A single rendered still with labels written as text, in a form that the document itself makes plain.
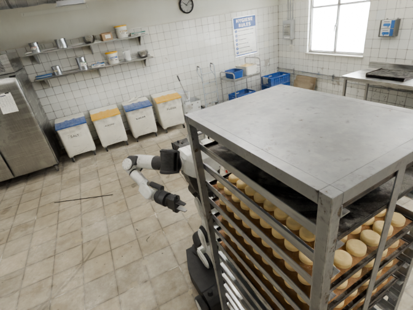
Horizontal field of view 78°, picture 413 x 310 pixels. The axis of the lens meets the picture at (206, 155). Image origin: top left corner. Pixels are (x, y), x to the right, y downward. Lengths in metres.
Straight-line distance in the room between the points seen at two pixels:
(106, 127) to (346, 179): 5.06
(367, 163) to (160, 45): 5.63
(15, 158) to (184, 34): 4.06
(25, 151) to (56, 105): 1.19
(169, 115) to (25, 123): 2.54
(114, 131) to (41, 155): 1.32
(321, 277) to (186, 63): 5.84
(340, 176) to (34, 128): 4.91
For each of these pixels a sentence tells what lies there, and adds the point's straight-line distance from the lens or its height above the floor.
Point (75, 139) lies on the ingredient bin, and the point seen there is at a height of 0.43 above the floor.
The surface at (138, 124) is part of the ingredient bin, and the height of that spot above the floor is 0.38.
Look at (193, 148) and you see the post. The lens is 1.01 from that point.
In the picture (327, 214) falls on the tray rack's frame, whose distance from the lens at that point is 0.54.
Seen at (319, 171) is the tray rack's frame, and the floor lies 1.82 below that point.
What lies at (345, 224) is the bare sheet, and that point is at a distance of 0.68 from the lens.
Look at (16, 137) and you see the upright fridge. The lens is 5.24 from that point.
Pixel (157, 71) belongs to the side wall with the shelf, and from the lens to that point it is 6.03.
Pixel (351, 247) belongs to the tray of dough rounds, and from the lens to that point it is 0.86.
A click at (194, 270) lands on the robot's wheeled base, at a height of 0.17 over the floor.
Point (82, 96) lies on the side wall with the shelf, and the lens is 5.91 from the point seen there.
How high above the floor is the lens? 2.13
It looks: 28 degrees down
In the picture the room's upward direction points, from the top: 9 degrees counter-clockwise
